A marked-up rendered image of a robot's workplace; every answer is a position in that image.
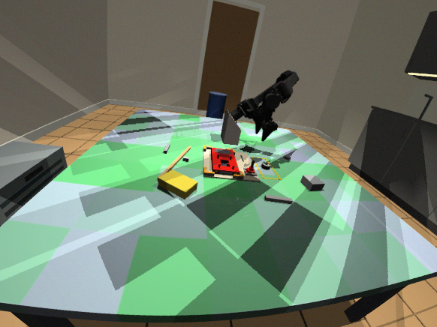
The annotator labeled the yellow rectangular block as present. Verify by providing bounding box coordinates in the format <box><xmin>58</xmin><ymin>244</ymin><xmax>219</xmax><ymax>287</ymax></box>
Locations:
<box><xmin>158</xmin><ymin>170</ymin><xmax>197</xmax><ymax>200</ymax></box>

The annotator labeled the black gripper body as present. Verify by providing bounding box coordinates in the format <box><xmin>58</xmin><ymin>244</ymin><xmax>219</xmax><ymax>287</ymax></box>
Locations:
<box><xmin>254</xmin><ymin>104</ymin><xmax>278</xmax><ymax>131</ymax></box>

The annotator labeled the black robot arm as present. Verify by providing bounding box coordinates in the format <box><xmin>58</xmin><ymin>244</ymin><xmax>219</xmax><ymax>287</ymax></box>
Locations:
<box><xmin>231</xmin><ymin>70</ymin><xmax>299</xmax><ymax>122</ymax></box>

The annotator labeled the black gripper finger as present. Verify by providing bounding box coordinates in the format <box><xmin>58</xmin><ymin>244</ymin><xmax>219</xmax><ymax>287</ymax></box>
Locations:
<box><xmin>261</xmin><ymin>126</ymin><xmax>274</xmax><ymax>141</ymax></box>
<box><xmin>252</xmin><ymin>119</ymin><xmax>262</xmax><ymax>134</ymax></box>

